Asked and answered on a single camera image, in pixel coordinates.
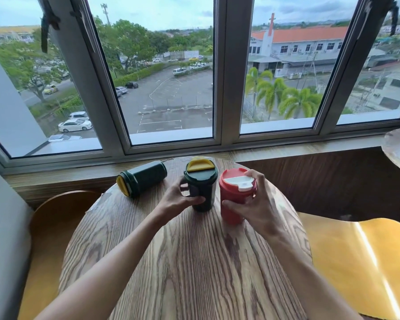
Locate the white building with orange roof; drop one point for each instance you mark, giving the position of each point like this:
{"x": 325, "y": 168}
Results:
{"x": 300, "y": 46}

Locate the brown wooden chair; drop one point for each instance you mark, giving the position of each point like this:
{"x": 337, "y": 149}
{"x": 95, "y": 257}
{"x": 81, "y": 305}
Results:
{"x": 50, "y": 229}

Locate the wooden window ledge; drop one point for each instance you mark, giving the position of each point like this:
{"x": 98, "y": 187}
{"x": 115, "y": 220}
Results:
{"x": 70, "y": 183}

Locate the white van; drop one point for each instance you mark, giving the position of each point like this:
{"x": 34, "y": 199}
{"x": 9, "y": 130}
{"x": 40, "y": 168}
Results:
{"x": 179, "y": 71}

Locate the person's left forearm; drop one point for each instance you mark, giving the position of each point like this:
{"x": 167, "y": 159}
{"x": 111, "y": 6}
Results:
{"x": 113, "y": 266}

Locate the person's right thumb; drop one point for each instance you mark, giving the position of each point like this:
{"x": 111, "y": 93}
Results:
{"x": 232, "y": 205}

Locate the green roadside tree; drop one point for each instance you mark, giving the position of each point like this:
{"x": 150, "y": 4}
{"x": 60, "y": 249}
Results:
{"x": 23, "y": 66}

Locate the black car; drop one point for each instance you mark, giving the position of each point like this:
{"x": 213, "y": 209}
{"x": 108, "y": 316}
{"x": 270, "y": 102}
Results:
{"x": 132, "y": 85}

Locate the white sedan car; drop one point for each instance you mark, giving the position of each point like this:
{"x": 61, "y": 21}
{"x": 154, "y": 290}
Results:
{"x": 74, "y": 125}

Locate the grey aluminium window frame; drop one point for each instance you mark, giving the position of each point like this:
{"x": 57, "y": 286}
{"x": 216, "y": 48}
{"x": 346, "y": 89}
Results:
{"x": 231, "y": 79}

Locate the person's left hand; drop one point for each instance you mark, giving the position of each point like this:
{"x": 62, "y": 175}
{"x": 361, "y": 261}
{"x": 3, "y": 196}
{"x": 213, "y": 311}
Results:
{"x": 170, "y": 203}

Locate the red cup with white lid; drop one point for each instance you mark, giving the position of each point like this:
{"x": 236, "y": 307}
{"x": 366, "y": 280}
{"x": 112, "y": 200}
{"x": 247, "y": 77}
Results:
{"x": 234, "y": 191}

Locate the white hatchback car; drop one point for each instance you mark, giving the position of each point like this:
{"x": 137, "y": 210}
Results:
{"x": 78, "y": 115}

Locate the yellow wooden chair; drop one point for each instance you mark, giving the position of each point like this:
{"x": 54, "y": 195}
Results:
{"x": 360, "y": 263}

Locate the person's right forearm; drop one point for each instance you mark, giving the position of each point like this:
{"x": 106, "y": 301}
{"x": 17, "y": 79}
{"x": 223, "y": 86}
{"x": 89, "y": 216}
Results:
{"x": 306, "y": 276}

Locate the person's left thumb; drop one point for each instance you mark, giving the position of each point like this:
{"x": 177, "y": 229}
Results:
{"x": 193, "y": 200}

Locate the yellow car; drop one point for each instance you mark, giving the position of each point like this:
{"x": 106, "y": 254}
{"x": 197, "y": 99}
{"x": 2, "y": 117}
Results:
{"x": 50, "y": 89}

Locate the cluster of palm trees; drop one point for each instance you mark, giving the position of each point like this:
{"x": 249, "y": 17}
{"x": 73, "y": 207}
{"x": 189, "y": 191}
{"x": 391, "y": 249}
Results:
{"x": 286, "y": 96}

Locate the green cup with yellow lid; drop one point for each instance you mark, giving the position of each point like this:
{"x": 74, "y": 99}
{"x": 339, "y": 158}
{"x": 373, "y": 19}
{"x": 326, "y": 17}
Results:
{"x": 203, "y": 186}
{"x": 143, "y": 178}

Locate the person's right hand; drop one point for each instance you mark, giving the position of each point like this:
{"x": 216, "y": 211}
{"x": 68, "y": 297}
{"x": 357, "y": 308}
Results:
{"x": 260, "y": 204}

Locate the large green tree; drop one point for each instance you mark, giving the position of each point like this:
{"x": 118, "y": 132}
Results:
{"x": 126, "y": 43}

